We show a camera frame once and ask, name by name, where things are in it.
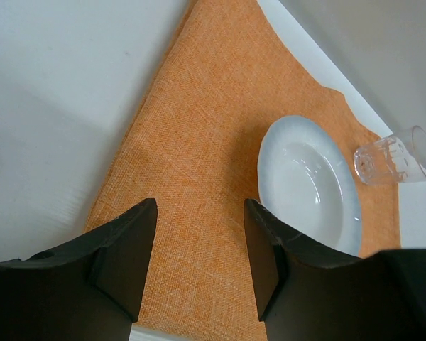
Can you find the white ceramic plate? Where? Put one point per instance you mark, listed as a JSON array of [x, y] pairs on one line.
[[304, 180]]

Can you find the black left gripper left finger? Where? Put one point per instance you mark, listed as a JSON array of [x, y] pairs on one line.
[[89, 288]]

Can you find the clear plastic cup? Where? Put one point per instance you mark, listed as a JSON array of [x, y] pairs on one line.
[[397, 158]]

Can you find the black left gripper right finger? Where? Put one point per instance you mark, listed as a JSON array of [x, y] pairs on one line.
[[305, 290]]

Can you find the orange cloth placemat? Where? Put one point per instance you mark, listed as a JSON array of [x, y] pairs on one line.
[[193, 146]]

